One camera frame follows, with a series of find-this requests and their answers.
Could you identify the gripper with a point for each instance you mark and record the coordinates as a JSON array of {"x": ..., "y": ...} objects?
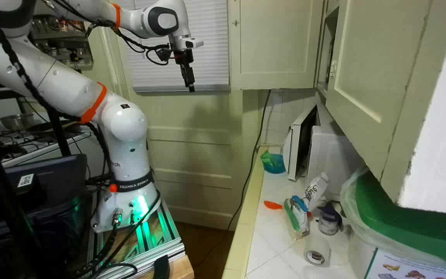
[{"x": 183, "y": 57}]

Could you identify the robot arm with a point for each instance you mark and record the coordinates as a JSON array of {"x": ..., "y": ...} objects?
[{"x": 58, "y": 83}]

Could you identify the green and blue bag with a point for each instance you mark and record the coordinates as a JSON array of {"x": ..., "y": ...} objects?
[{"x": 272, "y": 162}]

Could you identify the white window blind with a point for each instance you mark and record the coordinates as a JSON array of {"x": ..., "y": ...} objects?
[{"x": 207, "y": 58}]

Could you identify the closed cream cabinet door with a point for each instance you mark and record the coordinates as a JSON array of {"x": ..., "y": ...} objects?
[{"x": 275, "y": 42}]

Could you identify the white microwave door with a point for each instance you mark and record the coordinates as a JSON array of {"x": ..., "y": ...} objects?
[{"x": 295, "y": 151}]

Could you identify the dark frying pan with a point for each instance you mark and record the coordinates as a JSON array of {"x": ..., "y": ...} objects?
[{"x": 48, "y": 126}]

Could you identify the orange plastic spoon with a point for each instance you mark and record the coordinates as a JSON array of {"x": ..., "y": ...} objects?
[{"x": 272, "y": 205}]

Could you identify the dark blue laptop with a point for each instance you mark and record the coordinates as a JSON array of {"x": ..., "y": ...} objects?
[{"x": 52, "y": 176}]

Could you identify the white gas stove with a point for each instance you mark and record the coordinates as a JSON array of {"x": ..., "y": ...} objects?
[{"x": 29, "y": 145}]

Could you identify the white microwave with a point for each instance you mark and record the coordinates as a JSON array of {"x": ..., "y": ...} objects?
[{"x": 329, "y": 159}]

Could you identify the metal pot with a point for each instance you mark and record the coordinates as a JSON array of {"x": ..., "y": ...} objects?
[{"x": 16, "y": 121}]

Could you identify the white squeeze pouch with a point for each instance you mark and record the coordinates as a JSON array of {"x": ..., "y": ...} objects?
[{"x": 315, "y": 192}]

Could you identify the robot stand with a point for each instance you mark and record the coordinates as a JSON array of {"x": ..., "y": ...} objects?
[{"x": 157, "y": 248}]

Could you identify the open cream cabinet door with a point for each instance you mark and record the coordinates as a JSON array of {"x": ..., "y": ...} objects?
[{"x": 378, "y": 77}]

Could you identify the clear packet with clips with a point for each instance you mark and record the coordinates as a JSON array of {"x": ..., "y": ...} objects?
[{"x": 298, "y": 217}]

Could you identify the small black box with label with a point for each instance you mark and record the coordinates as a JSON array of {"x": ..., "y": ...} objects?
[{"x": 29, "y": 183}]

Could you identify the small jar with dark lid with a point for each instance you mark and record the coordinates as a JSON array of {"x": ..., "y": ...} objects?
[{"x": 329, "y": 223}]

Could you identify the roll of white tape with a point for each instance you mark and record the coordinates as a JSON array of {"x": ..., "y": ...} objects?
[{"x": 317, "y": 252}]

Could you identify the white bin with green lid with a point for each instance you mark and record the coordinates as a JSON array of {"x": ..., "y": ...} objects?
[{"x": 397, "y": 224}]

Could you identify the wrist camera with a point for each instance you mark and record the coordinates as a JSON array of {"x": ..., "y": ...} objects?
[{"x": 167, "y": 54}]

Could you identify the cream wall cabinet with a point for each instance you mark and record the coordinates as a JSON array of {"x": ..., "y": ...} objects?
[{"x": 285, "y": 46}]

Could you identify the wall spice rack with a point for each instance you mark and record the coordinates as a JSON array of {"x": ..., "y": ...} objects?
[{"x": 60, "y": 42}]

